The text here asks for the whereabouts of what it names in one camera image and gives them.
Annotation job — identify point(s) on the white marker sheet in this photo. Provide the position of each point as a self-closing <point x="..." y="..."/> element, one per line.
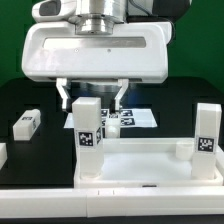
<point x="142" y="118"/>

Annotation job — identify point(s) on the white left barrier block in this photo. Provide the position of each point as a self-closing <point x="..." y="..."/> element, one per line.
<point x="3" y="154"/>

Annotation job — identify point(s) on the white desk top tray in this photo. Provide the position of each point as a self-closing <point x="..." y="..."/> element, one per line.
<point x="146" y="162"/>

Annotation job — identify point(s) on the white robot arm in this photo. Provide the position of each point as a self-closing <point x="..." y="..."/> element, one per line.
<point x="100" y="16"/>

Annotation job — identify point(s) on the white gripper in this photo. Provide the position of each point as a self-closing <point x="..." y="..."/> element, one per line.
<point x="134" y="51"/>

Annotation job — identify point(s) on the white front barrier rail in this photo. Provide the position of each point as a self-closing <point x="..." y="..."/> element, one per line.
<point x="49" y="203"/>

